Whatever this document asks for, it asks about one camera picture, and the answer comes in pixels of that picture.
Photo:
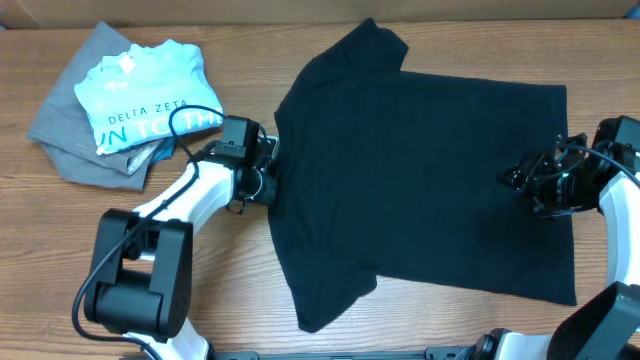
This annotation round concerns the black t-shirt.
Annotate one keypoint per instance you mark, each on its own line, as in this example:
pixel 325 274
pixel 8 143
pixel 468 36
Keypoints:
pixel 384 172

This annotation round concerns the folded grey t-shirt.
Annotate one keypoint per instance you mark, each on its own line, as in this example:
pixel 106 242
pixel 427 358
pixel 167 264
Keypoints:
pixel 62 129

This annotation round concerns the striped grey folded garment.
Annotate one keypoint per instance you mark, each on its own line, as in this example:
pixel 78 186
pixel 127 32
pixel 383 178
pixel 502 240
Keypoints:
pixel 144 156

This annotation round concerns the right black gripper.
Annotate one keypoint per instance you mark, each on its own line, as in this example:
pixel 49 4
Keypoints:
pixel 533 177

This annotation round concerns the teal folded garment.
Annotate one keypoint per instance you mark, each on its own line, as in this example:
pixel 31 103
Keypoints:
pixel 164 150

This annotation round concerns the folded light blue t-shirt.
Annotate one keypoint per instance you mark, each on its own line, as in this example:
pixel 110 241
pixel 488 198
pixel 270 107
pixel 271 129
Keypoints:
pixel 146 94

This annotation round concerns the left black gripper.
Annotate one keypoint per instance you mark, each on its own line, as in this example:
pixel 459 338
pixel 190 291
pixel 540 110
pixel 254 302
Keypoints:
pixel 270 192

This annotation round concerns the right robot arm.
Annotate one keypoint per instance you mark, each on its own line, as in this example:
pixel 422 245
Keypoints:
pixel 601 329

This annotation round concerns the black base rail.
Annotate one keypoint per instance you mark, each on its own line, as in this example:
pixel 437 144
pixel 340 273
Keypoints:
pixel 430 353

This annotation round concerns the brown cardboard backboard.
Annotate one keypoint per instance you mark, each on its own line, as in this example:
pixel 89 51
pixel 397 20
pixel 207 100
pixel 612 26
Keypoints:
pixel 35 14

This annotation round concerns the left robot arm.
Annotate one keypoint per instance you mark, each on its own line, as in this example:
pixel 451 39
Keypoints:
pixel 140 282

